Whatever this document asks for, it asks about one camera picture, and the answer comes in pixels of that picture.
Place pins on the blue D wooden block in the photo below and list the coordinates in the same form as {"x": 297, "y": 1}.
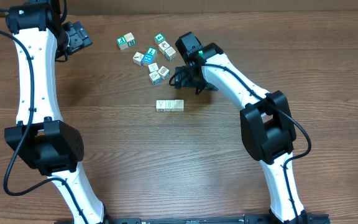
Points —
{"x": 155, "y": 78}

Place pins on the red-edged wooden letter block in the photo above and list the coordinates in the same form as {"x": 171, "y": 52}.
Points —
{"x": 170, "y": 105}

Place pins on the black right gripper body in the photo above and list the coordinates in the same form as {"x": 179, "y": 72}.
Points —
{"x": 185, "y": 76}

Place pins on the wooden A airplane block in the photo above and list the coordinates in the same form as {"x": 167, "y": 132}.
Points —
{"x": 160, "y": 105}

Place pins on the green R wooden block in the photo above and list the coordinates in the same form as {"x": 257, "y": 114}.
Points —
{"x": 130, "y": 39}

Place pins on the white question mark block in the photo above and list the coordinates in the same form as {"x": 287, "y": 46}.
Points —
{"x": 153, "y": 67}

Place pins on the blue H wooden block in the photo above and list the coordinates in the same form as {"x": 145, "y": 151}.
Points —
{"x": 147, "y": 59}

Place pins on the brown picture wooden block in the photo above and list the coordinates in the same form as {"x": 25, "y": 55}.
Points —
{"x": 164, "y": 72}

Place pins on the green B wooden block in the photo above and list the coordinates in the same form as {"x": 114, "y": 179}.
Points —
{"x": 170, "y": 53}

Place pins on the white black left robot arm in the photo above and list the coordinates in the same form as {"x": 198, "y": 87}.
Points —
{"x": 40, "y": 137}

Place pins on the green 4 wooden block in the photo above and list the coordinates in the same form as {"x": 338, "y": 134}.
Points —
{"x": 159, "y": 38}

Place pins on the yellow-edged wooden block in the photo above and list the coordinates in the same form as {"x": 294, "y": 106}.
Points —
{"x": 179, "y": 105}

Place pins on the green picture wooden block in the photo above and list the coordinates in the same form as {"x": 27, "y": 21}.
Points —
{"x": 122, "y": 43}

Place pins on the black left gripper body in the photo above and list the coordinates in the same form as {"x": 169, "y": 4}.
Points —
{"x": 73, "y": 40}

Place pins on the hammer picture wooden block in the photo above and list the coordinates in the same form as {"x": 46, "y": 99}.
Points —
{"x": 137, "y": 58}

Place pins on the red picture wooden block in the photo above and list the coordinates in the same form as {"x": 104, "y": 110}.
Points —
{"x": 163, "y": 46}

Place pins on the green L wooden block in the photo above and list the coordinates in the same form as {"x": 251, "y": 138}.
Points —
{"x": 152, "y": 52}

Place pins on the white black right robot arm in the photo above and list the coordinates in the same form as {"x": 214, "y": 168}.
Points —
{"x": 267, "y": 127}

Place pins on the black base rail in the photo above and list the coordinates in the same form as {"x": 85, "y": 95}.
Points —
{"x": 306, "y": 218}

